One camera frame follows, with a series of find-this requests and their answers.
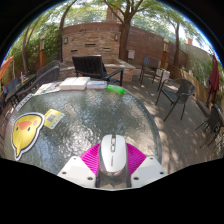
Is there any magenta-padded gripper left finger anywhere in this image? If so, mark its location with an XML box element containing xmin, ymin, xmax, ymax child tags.
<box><xmin>57</xmin><ymin>143</ymin><xmax>101</xmax><ymax>188</ymax></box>

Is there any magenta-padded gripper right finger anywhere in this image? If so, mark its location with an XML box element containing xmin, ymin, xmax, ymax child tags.
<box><xmin>125</xmin><ymin>143</ymin><xmax>169</xmax><ymax>188</ymax></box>

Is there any white computer mouse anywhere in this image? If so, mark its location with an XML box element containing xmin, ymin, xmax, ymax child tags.
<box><xmin>99</xmin><ymin>134</ymin><xmax>128</xmax><ymax>177</ymax></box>

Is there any yellow bird-shaped mouse pad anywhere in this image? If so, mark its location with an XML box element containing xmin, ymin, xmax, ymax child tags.
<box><xmin>10</xmin><ymin>112</ymin><xmax>45</xmax><ymax>162</ymax></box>

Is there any small yellow card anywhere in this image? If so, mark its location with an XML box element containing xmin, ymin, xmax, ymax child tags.
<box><xmin>43</xmin><ymin>108</ymin><xmax>66</xmax><ymax>130</ymax></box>

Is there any black metal mesh chair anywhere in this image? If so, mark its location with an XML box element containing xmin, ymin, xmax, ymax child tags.
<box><xmin>194</xmin><ymin>103</ymin><xmax>224</xmax><ymax>149</ymax></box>
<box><xmin>155</xmin><ymin>78</ymin><xmax>196</xmax><ymax>122</ymax></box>

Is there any white license plate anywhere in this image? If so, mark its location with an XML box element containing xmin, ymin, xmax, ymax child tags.
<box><xmin>14</xmin><ymin>93</ymin><xmax>36</xmax><ymax>112</ymax></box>

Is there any colourful printed leaflet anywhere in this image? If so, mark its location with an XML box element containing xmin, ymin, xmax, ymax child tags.
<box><xmin>34</xmin><ymin>82</ymin><xmax>63</xmax><ymax>97</ymax></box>

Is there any white flat box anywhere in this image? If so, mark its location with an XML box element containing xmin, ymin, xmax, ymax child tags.
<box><xmin>59</xmin><ymin>76</ymin><xmax>91</xmax><ymax>91</ymax></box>

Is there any green plastic bottle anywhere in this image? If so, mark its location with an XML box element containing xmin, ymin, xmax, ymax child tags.
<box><xmin>105</xmin><ymin>84</ymin><xmax>126</xmax><ymax>95</ymax></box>

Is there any thin white book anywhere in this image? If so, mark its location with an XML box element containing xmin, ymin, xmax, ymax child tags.
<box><xmin>86</xmin><ymin>80</ymin><xmax>108</xmax><ymax>90</ymax></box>

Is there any white bag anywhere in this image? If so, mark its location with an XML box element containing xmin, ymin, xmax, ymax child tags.
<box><xmin>160</xmin><ymin>68</ymin><xmax>172</xmax><ymax>81</ymax></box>

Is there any wooden slat fence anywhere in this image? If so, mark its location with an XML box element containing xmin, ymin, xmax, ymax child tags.
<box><xmin>181</xmin><ymin>68</ymin><xmax>209</xmax><ymax>104</ymax></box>

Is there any dark wicker chair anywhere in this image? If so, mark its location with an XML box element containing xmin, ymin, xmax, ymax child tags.
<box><xmin>16</xmin><ymin>64</ymin><xmax>62</xmax><ymax>101</ymax></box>

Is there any dark round table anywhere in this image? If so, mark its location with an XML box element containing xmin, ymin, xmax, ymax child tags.
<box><xmin>4</xmin><ymin>73</ymin><xmax>38</xmax><ymax>101</ymax></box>

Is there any black slatted armchair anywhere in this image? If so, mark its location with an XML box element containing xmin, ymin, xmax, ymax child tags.
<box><xmin>72</xmin><ymin>54</ymin><xmax>125</xmax><ymax>87</ymax></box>

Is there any dark red closed umbrella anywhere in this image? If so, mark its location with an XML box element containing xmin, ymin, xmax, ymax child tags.
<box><xmin>206</xmin><ymin>53</ymin><xmax>221</xmax><ymax>108</ymax></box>

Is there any orange canopy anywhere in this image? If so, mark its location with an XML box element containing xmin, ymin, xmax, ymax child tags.
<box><xmin>0</xmin><ymin>55</ymin><xmax>15</xmax><ymax>81</ymax></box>

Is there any large brown-trunk tree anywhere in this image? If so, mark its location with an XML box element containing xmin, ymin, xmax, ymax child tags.
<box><xmin>103</xmin><ymin>0</ymin><xmax>144</xmax><ymax>63</ymax></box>

